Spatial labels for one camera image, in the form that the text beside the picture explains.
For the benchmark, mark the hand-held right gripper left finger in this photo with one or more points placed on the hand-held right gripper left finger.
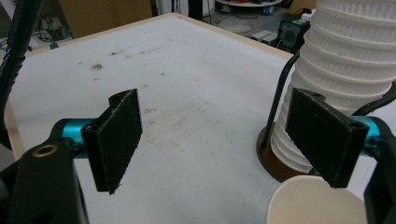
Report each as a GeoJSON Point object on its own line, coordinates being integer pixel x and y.
{"type": "Point", "coordinates": [115, 140]}

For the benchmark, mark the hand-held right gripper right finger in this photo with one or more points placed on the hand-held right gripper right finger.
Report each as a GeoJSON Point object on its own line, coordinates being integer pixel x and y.
{"type": "Point", "coordinates": [320, 140]}

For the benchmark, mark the blue and white paper cup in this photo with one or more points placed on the blue and white paper cup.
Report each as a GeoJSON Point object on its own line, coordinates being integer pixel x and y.
{"type": "Point", "coordinates": [311, 205]}

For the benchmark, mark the stack of white ribbed cups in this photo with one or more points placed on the stack of white ribbed cups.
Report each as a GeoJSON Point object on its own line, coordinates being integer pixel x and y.
{"type": "Point", "coordinates": [342, 62]}

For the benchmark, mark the light wooden table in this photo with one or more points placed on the light wooden table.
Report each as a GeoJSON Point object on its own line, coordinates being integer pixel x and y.
{"type": "Point", "coordinates": [15, 137]}

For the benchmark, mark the grey tape piece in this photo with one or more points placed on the grey tape piece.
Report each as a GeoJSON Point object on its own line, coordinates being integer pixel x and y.
{"type": "Point", "coordinates": [53, 45]}

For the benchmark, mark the grey power supply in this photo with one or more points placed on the grey power supply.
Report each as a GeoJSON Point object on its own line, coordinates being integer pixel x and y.
{"type": "Point", "coordinates": [270, 39]}
{"type": "Point", "coordinates": [260, 34]}

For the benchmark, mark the brown board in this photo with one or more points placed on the brown board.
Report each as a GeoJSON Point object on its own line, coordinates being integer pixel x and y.
{"type": "Point", "coordinates": [102, 15]}

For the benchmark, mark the white round table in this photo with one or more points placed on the white round table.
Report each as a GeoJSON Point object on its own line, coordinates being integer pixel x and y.
{"type": "Point", "coordinates": [249, 2]}

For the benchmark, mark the black frame post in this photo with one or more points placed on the black frame post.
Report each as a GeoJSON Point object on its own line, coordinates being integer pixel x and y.
{"type": "Point", "coordinates": [195, 7]}

